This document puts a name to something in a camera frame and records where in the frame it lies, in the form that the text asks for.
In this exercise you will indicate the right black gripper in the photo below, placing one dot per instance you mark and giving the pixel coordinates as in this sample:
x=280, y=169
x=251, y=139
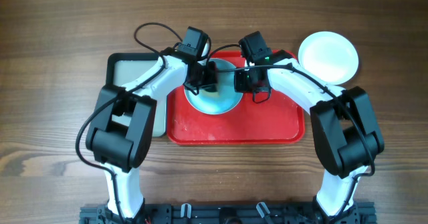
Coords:
x=243, y=81

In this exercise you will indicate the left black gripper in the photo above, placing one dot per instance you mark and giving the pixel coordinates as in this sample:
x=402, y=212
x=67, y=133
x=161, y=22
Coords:
x=207, y=77

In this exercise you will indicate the light blue plate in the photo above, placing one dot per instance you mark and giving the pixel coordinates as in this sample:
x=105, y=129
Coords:
x=222, y=100

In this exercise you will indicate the white plate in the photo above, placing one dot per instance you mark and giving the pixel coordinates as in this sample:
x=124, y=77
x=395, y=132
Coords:
x=320, y=50

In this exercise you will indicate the green and yellow sponge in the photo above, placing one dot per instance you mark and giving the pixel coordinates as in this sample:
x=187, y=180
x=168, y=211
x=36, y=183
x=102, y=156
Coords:
x=211, y=92

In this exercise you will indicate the pale green plate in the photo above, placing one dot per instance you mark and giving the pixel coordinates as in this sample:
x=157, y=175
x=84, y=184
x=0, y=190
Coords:
x=343, y=71

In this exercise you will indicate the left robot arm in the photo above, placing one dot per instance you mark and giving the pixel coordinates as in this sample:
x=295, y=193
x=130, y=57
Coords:
x=119, y=131

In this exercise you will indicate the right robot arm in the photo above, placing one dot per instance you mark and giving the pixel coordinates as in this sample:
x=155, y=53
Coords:
x=347, y=136

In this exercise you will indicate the red plastic tray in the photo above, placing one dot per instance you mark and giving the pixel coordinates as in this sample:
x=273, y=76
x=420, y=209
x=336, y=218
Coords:
x=265, y=118

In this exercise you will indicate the black tray with grey liner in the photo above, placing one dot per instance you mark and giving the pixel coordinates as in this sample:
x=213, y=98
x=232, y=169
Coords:
x=126, y=67

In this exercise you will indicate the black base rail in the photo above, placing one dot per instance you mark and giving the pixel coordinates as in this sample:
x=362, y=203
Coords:
x=288, y=213

